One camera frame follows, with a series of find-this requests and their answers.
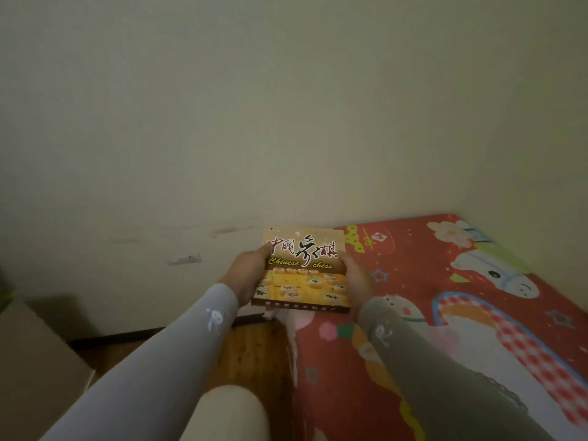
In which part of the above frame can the person's right hand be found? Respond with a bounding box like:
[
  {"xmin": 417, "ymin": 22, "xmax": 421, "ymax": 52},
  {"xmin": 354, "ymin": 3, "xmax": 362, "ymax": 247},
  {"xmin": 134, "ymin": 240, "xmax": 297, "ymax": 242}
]
[{"xmin": 337, "ymin": 251, "xmax": 378, "ymax": 324}]

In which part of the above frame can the person's left hand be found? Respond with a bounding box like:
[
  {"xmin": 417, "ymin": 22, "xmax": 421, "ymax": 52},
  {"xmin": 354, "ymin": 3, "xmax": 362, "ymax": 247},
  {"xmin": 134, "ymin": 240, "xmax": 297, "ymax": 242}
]
[{"xmin": 219, "ymin": 244, "xmax": 273, "ymax": 309}]

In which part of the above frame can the yellow board game box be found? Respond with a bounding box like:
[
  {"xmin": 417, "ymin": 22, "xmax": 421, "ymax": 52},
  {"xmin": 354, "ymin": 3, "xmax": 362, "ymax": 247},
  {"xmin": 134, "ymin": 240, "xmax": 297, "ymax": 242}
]
[{"xmin": 251, "ymin": 226, "xmax": 352, "ymax": 315}]

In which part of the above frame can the person's left forearm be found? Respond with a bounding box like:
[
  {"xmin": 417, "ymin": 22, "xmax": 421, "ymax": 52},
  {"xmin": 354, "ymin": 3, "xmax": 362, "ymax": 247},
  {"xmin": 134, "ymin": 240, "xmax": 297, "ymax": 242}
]
[{"xmin": 40, "ymin": 283, "xmax": 239, "ymax": 441}]

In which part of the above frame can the person's right forearm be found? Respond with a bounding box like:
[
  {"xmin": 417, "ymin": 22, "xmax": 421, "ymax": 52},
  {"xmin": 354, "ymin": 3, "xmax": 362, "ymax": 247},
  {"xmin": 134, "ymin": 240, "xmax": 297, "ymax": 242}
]
[{"xmin": 357, "ymin": 296, "xmax": 557, "ymax": 441}]

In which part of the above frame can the red cartoon print bed sheet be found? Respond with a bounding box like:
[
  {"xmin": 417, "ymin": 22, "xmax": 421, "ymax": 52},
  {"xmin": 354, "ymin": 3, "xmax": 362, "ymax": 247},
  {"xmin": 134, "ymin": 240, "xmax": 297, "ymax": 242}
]
[{"xmin": 284, "ymin": 214, "xmax": 588, "ymax": 441}]

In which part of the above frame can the person's leg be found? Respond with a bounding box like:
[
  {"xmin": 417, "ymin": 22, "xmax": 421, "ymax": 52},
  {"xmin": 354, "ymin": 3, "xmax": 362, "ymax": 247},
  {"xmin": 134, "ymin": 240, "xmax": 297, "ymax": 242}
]
[{"xmin": 180, "ymin": 385, "xmax": 270, "ymax": 441}]

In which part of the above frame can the brown cardboard box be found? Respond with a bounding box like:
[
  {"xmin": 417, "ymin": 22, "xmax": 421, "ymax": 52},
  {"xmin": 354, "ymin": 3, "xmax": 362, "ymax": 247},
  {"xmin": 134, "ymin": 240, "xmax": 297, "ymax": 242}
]
[{"xmin": 0, "ymin": 296, "xmax": 96, "ymax": 441}]

